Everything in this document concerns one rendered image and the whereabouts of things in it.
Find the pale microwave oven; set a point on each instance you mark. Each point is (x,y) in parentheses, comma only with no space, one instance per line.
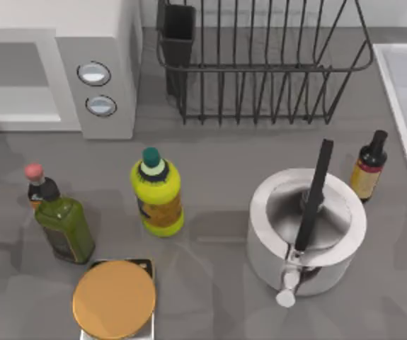
(93,117)

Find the dark green bottle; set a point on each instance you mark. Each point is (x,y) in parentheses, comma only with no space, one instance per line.
(65,223)

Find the small brown bottle black cap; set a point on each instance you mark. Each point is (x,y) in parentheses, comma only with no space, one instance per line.
(367,173)

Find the kitchen scale with orange plate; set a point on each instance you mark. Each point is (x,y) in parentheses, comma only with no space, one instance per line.
(114,301)

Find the round grey microwave knob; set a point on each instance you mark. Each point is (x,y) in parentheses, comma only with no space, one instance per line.
(93,73)
(101,105)

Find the black cutlery holder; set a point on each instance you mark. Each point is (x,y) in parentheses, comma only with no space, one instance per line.
(175,42)

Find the yellow bottle with green cap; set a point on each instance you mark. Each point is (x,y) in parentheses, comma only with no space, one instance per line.
(159,198)

